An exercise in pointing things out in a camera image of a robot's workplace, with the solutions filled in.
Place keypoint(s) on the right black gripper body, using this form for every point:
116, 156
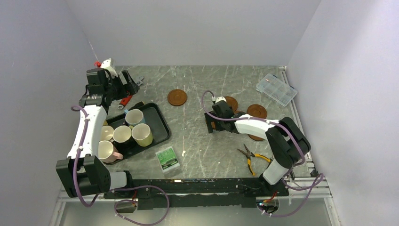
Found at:
218, 124

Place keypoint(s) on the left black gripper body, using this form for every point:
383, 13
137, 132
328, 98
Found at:
117, 90

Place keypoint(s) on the brown coaster two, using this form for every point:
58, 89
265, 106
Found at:
232, 102

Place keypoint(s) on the light blue mug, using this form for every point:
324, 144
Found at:
134, 117

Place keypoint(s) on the brown coaster five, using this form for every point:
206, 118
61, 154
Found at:
257, 110

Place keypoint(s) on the brown coaster six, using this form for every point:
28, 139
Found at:
255, 138

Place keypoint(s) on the brown coaster one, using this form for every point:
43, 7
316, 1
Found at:
177, 97

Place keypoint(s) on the black mug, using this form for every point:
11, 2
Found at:
122, 138

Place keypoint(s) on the yellow-green mug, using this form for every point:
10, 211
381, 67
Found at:
142, 134

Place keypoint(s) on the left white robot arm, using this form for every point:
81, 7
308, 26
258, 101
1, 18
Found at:
81, 172

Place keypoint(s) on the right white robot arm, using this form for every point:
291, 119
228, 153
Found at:
288, 144

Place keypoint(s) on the orange-yellow mug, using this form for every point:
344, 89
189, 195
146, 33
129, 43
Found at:
107, 133

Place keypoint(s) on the black plastic tray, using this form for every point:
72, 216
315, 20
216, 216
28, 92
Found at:
154, 119

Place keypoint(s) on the clear plastic organizer box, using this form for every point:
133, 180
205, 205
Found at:
276, 89

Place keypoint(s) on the pink mug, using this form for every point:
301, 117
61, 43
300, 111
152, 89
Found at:
108, 153

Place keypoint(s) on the green screw box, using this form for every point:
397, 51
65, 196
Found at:
168, 160

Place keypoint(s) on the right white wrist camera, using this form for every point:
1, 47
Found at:
218, 99

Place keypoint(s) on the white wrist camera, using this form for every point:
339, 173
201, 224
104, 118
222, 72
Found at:
218, 99
107, 64

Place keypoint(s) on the red handled wrench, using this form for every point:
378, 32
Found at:
125, 101

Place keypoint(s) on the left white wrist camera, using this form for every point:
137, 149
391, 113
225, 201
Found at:
107, 64

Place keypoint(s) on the yellow handled pliers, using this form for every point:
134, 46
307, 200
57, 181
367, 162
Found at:
249, 155

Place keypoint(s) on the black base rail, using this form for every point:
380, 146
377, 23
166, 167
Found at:
205, 192

